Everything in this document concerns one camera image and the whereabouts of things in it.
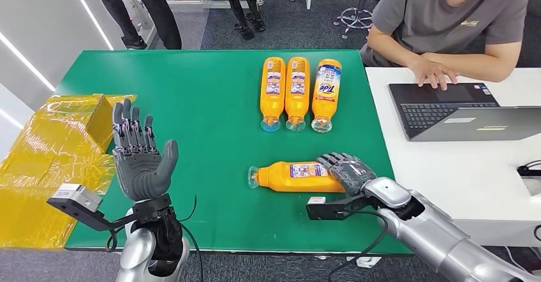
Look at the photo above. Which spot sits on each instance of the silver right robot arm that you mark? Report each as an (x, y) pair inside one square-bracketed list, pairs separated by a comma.
[(431, 233)]

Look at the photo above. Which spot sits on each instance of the orange bottle with blue cap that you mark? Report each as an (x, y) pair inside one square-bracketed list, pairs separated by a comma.
[(272, 102)]

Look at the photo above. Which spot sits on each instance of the standing person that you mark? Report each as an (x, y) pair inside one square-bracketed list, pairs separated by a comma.
[(148, 1)]

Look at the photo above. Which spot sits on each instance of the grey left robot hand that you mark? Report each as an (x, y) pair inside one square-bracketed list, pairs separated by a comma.
[(141, 174)]

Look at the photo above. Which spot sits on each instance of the orange detergent bottle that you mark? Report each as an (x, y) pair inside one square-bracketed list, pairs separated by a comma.
[(297, 102), (279, 178)]

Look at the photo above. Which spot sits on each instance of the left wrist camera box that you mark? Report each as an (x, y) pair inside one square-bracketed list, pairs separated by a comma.
[(78, 197)]

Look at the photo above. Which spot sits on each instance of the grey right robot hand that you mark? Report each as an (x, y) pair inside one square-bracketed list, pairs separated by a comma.
[(348, 172)]

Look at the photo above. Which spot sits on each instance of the orange Tide label bottle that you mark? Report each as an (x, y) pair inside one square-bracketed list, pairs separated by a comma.
[(325, 102)]

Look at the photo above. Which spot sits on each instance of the dark grey laptop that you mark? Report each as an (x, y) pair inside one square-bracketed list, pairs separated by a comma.
[(444, 111)]

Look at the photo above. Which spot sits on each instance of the seated person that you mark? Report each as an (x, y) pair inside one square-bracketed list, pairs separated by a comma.
[(431, 14)]

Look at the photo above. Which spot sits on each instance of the yellow film wrapped cardboard box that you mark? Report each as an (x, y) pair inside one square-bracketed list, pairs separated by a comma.
[(42, 166)]

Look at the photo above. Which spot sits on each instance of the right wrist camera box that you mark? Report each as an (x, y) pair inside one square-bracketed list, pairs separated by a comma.
[(325, 210)]

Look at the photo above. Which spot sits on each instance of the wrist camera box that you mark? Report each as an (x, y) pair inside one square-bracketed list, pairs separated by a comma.
[(325, 210), (78, 197)]

